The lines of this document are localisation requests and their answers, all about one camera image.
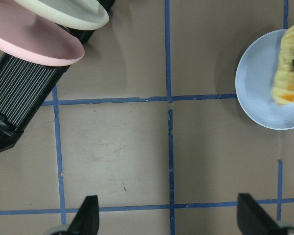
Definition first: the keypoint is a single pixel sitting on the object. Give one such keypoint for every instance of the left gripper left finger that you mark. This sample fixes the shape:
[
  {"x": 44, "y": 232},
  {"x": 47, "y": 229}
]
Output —
[{"x": 86, "y": 221}]

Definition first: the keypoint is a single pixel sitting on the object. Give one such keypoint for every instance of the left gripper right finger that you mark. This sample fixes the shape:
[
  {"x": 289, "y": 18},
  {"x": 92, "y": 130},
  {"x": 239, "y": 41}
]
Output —
[{"x": 252, "y": 219}]

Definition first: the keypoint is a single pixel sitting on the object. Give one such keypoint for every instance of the sliced bread loaf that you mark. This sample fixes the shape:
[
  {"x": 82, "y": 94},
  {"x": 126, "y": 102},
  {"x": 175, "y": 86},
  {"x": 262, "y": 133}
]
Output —
[{"x": 282, "y": 90}]

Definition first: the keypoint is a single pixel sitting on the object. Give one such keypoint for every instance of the blue plate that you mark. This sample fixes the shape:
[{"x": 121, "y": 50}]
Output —
[{"x": 253, "y": 83}]

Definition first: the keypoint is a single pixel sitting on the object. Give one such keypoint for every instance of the pink plate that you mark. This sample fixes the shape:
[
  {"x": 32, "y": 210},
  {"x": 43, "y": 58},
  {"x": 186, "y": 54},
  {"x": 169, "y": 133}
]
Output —
[{"x": 28, "y": 36}]

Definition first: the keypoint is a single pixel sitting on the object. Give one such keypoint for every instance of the cream white plate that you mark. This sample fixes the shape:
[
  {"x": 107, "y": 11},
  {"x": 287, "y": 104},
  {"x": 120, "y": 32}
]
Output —
[{"x": 77, "y": 14}]

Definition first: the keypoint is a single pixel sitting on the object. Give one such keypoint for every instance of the black dish rack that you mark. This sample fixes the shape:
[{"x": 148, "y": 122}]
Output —
[{"x": 25, "y": 85}]

